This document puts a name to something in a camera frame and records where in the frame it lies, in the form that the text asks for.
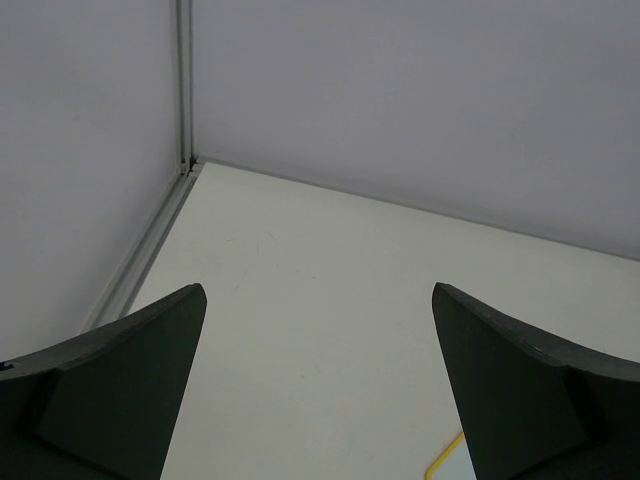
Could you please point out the left aluminium corner post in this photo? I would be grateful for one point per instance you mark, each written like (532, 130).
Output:
(185, 48)

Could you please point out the left aluminium table rail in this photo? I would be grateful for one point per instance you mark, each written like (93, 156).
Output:
(123, 288)

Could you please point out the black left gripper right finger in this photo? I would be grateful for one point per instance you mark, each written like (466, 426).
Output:
(533, 405)

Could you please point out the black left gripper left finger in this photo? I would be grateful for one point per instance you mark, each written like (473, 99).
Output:
(103, 404)

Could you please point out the yellow-framed small whiteboard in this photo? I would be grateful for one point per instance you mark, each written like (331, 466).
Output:
(453, 464)

